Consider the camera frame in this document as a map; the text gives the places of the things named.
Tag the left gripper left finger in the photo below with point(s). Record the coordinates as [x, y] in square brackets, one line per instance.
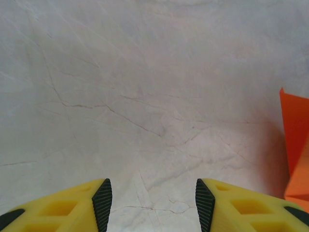
[60, 212]

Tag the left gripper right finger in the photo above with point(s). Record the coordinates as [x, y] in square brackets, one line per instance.
[241, 212]

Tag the orange paper sheet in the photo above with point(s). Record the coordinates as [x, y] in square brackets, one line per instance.
[294, 120]

